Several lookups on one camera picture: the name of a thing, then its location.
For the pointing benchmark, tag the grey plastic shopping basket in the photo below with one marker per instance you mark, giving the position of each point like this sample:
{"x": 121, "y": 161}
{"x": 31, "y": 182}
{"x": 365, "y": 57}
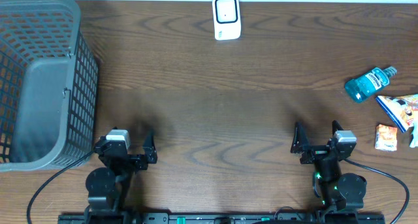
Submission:
{"x": 49, "y": 81}

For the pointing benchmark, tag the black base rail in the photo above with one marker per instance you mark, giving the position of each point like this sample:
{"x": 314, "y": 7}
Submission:
{"x": 285, "y": 216}

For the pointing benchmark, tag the yellow snack bag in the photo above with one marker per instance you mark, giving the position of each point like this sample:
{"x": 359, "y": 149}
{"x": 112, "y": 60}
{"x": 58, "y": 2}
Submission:
{"x": 402, "y": 110}

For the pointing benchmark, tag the orange small box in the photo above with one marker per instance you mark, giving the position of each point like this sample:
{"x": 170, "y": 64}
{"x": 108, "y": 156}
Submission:
{"x": 386, "y": 138}

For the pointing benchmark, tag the white barcode scanner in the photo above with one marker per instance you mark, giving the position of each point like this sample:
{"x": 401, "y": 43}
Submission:
{"x": 227, "y": 20}

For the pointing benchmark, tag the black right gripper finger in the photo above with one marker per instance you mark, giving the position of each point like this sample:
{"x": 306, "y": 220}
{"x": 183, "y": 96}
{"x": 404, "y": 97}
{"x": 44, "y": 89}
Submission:
{"x": 300, "y": 142}
{"x": 336, "y": 127}

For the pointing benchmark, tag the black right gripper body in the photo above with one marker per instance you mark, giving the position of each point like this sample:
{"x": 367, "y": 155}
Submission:
{"x": 315, "y": 153}

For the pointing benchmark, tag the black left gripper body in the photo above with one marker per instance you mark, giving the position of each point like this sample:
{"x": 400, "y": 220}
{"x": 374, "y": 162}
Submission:
{"x": 135, "y": 162}

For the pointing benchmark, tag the teal mouthwash bottle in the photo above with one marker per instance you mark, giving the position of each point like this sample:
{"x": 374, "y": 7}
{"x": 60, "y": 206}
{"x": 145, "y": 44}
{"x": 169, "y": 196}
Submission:
{"x": 361, "y": 88}

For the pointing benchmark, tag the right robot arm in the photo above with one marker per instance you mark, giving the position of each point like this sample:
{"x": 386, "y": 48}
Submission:
{"x": 340, "y": 192}

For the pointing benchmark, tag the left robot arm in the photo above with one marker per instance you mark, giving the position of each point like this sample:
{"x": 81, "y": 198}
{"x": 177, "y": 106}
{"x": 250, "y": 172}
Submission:
{"x": 108, "y": 186}

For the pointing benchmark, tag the light teal pouch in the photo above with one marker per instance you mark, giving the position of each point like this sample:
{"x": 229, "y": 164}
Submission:
{"x": 414, "y": 133}

